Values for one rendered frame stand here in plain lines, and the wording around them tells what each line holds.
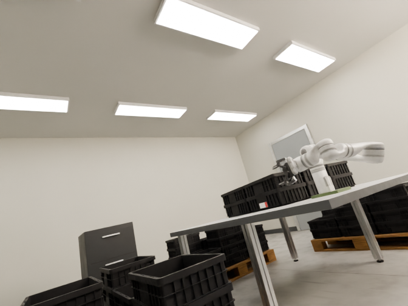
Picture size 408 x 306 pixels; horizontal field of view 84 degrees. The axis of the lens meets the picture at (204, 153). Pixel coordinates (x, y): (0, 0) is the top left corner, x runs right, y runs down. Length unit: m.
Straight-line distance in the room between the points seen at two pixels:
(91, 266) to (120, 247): 0.28
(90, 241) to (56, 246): 2.07
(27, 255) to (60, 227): 0.53
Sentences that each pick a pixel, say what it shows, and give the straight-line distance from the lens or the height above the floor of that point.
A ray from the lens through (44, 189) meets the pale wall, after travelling 4.65.
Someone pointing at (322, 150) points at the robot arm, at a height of 0.90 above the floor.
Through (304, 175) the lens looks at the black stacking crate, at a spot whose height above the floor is 0.87.
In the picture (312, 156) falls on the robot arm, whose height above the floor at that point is 0.90.
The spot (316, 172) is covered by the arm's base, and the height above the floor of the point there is 0.86.
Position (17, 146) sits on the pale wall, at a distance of 4.91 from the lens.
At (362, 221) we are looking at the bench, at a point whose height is 0.37.
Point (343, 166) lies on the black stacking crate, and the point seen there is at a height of 0.88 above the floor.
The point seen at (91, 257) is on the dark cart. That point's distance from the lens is 2.49.
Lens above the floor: 0.74
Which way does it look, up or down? 16 degrees up
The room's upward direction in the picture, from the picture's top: 14 degrees counter-clockwise
